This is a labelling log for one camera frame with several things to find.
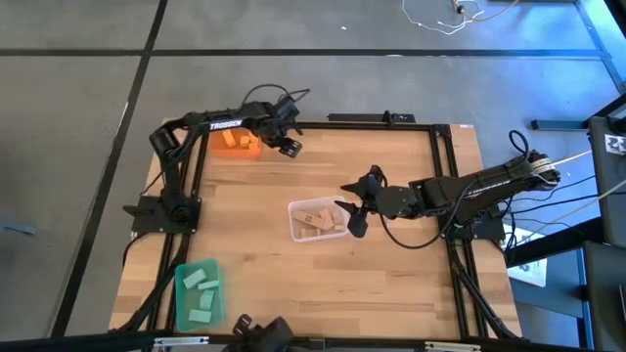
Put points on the silver aluminium bar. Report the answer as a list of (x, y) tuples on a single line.
[(181, 341), (452, 347)]

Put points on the black diagonal beam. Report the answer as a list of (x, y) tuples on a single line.
[(552, 243)]

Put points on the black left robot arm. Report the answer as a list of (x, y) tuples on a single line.
[(225, 124)]

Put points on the grey floor scrap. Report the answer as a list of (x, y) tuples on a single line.
[(17, 227)]

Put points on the black aluminium rig frame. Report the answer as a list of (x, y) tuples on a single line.
[(342, 125)]

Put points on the white paper sheet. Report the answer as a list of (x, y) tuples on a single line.
[(533, 274)]

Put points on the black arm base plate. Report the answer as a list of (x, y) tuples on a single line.
[(491, 231), (142, 225)]

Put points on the clear plastic bin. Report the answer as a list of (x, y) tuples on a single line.
[(298, 204)]

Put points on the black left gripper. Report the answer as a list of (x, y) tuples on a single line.
[(276, 122)]

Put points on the grey panel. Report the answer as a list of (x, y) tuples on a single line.
[(606, 293)]

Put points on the orange plastic bin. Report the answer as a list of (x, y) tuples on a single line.
[(220, 151)]

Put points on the black stand foot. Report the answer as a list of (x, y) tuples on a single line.
[(557, 125)]

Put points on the teal plastic bin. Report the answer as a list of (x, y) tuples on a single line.
[(183, 303)]

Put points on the black edge bracket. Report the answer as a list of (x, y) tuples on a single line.
[(362, 118)]

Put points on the blue frame rail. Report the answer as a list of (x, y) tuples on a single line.
[(605, 54)]

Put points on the grey cabinet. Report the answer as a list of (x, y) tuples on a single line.
[(611, 195)]

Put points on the black white fiducial tag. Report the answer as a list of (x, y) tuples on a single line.
[(616, 145)]

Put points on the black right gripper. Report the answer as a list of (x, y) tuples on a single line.
[(398, 203)]

